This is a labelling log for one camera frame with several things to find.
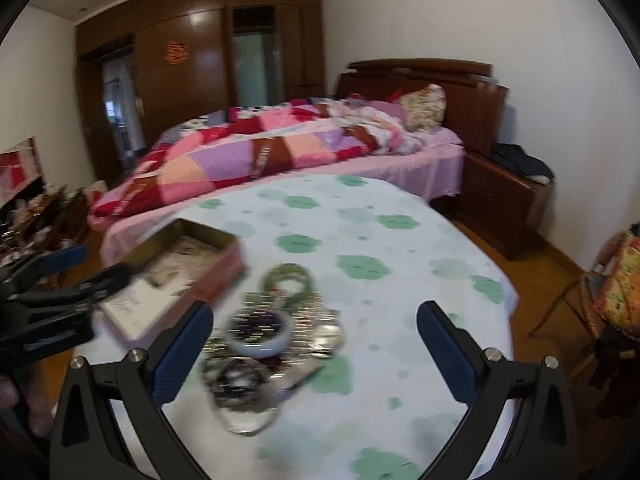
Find dark wooden wardrobe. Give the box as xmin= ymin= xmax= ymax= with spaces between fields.
xmin=76 ymin=0 xmax=326 ymax=184

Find pink bed sheet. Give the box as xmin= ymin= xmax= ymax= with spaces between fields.
xmin=90 ymin=128 xmax=465 ymax=266

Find television screen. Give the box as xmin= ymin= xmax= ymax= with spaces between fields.
xmin=0 ymin=136 xmax=43 ymax=206

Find pink tin box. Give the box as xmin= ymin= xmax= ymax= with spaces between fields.
xmin=99 ymin=219 xmax=245 ymax=349

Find patchwork quilt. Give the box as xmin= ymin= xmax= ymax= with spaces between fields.
xmin=91 ymin=98 xmax=423 ymax=219

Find cluttered wooden tv cabinet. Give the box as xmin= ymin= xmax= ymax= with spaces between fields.
xmin=1 ymin=188 xmax=90 ymax=266

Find wooden nightstand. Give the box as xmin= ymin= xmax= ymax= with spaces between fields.
xmin=458 ymin=154 xmax=554 ymax=260

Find wooden headboard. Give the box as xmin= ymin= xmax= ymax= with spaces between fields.
xmin=335 ymin=58 xmax=509 ymax=155

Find green jade bangle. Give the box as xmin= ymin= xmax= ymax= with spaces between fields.
xmin=262 ymin=263 xmax=314 ymax=309

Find silver wristwatch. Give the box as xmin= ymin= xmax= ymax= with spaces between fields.
xmin=279 ymin=292 xmax=345 ymax=390

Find dark purple bead bracelet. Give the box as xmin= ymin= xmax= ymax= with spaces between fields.
xmin=202 ymin=353 xmax=281 ymax=411

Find red double happiness decal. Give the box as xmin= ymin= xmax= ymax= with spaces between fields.
xmin=164 ymin=41 xmax=190 ymax=65

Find person's left hand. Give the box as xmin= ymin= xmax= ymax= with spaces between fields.
xmin=1 ymin=376 xmax=53 ymax=437

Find floral pillow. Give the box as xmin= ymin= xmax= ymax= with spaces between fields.
xmin=398 ymin=84 xmax=447 ymax=132

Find cloud pattern tablecloth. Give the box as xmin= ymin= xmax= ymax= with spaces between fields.
xmin=165 ymin=177 xmax=518 ymax=479

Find yellow floral cushion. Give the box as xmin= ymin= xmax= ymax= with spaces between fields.
xmin=593 ymin=231 xmax=639 ymax=339

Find dark clothes on nightstand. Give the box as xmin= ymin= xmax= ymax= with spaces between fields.
xmin=489 ymin=143 xmax=555 ymax=185

